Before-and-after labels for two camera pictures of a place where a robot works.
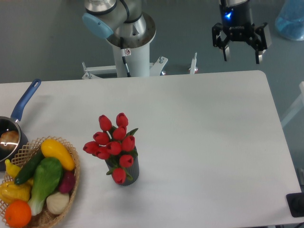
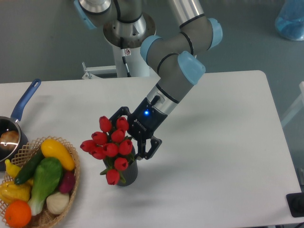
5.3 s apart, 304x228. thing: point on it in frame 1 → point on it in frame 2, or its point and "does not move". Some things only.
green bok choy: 48,173 does not move
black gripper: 237,22 → 143,121
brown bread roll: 8,139 does not move
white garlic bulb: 57,203 does not move
